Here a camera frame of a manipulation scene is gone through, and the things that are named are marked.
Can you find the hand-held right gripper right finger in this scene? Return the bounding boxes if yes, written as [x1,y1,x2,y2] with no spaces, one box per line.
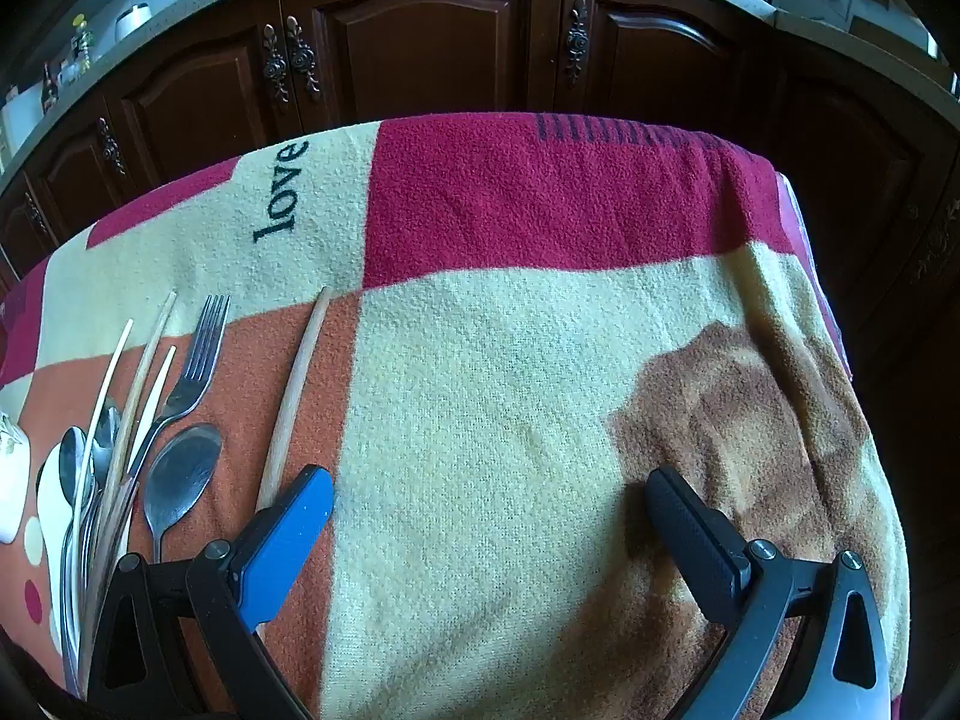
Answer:
[645,465,893,720]

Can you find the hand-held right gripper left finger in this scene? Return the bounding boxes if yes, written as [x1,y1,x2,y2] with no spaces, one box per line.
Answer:
[79,465,335,720]

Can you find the large metal spoon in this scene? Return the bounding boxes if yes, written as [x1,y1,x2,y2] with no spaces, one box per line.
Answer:
[141,424,224,565]

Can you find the metal fork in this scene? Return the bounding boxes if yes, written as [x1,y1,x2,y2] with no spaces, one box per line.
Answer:
[124,294,232,488]

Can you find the printed patchwork blanket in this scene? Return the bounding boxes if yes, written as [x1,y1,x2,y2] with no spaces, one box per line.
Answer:
[0,114,912,720]

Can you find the brown wooden base cabinets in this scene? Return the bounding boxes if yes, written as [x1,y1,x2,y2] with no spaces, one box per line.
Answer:
[0,0,960,421]

